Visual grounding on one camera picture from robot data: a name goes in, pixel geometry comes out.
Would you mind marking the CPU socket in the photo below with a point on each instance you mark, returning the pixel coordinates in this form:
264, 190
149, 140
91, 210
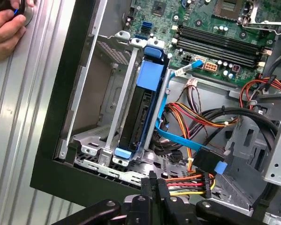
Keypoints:
227, 8

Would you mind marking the green motherboard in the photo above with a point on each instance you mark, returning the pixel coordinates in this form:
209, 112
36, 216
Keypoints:
201, 14

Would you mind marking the grey metal disk bay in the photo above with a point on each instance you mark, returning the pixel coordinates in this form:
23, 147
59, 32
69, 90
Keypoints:
123, 93

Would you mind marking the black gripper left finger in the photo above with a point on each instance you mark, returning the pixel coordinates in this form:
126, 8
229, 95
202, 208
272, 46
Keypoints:
138, 211

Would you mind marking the hard disk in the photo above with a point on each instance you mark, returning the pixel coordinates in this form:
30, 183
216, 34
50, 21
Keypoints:
150, 75

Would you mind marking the black RAM slot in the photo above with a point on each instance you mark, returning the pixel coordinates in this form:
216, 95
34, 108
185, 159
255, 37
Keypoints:
220, 43
220, 49
220, 38
220, 54

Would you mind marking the person's hand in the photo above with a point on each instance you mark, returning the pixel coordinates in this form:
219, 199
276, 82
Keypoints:
4, 32

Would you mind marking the orange board power socket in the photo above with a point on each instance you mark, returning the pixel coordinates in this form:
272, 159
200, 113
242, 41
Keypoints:
209, 66

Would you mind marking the black open PC case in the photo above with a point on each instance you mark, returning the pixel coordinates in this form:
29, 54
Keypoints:
61, 93

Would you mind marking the blue SATA port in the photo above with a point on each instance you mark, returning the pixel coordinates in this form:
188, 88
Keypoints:
146, 28

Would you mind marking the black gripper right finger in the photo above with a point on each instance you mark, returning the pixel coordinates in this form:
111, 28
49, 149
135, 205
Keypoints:
175, 211

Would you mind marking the metal socket cover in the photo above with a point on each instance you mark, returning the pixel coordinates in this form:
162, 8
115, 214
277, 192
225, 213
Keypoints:
254, 10

